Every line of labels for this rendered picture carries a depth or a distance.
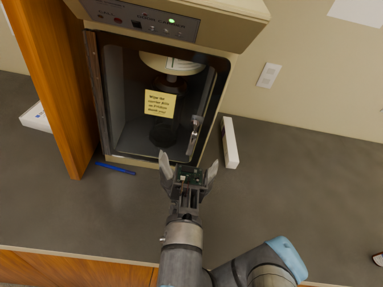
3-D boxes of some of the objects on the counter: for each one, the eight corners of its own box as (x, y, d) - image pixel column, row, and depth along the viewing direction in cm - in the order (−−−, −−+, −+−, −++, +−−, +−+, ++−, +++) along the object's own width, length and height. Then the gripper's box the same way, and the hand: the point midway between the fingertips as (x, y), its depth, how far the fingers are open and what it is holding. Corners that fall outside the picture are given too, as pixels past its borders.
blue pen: (96, 162, 75) (96, 160, 74) (135, 173, 75) (135, 171, 74) (94, 164, 74) (94, 163, 74) (134, 176, 74) (134, 173, 74)
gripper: (240, 224, 40) (233, 144, 54) (133, 208, 38) (153, 130, 52) (226, 240, 46) (223, 165, 60) (133, 226, 45) (151, 153, 58)
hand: (188, 155), depth 58 cm, fingers open, 14 cm apart
